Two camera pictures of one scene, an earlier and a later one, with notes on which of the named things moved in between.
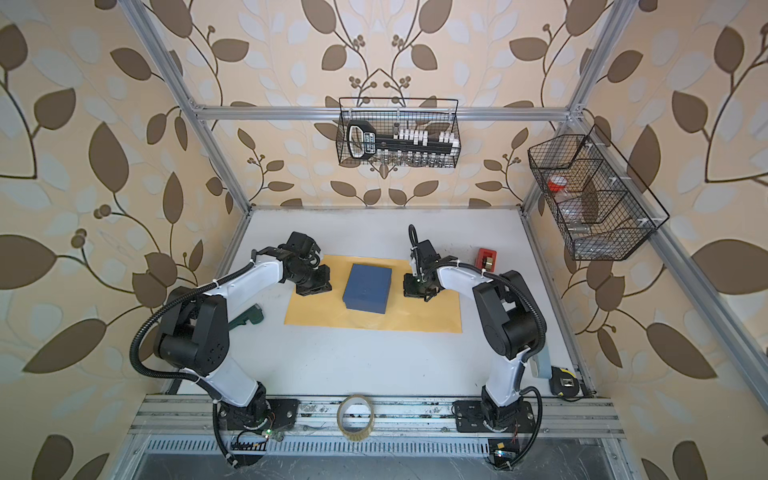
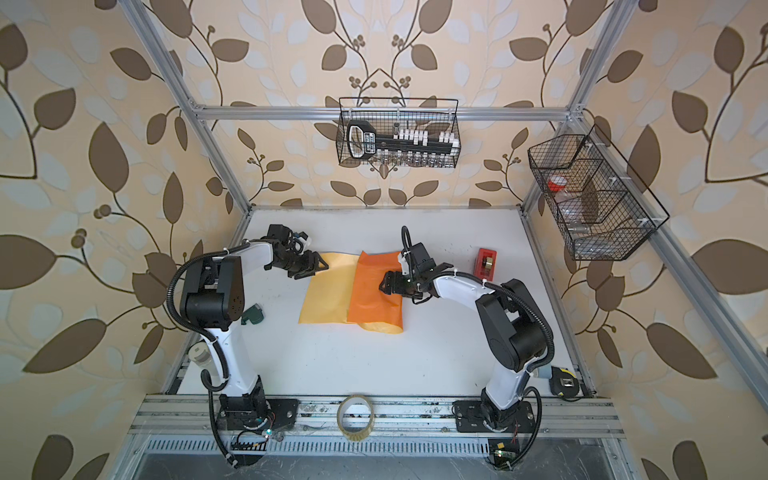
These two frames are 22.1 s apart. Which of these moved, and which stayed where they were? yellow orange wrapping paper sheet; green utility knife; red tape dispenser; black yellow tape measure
Moved: yellow orange wrapping paper sheet
Stayed: green utility knife; red tape dispenser; black yellow tape measure
